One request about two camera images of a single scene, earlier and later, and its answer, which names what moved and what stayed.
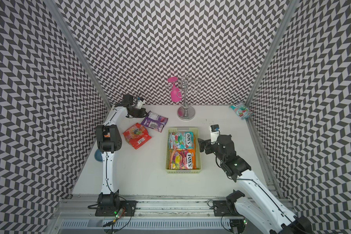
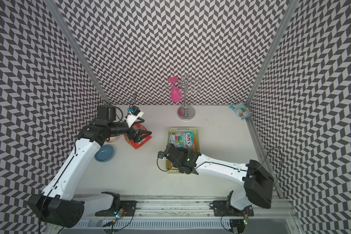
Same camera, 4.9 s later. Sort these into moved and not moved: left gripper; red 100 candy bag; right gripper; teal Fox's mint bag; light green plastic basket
Moved: right gripper; left gripper
Not moved: red 100 candy bag; teal Fox's mint bag; light green plastic basket
